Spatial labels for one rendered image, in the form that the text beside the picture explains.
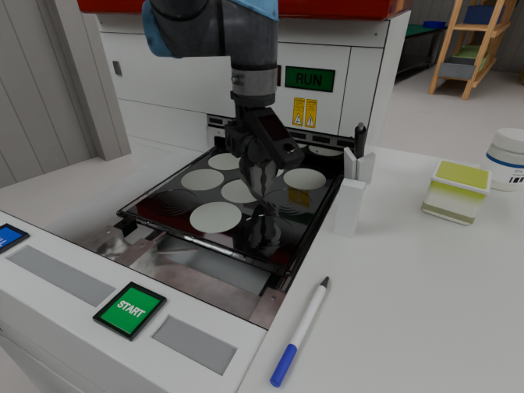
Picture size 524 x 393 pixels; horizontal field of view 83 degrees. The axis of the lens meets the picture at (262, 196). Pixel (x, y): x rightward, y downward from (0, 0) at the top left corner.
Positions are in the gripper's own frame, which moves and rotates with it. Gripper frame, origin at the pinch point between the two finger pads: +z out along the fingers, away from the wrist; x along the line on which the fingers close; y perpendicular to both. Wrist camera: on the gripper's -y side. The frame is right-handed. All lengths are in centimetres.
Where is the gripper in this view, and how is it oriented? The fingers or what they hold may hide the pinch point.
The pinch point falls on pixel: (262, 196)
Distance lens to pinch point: 60.5
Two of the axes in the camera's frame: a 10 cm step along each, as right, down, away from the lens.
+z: 0.0, 8.3, 5.5
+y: -6.0, -4.4, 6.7
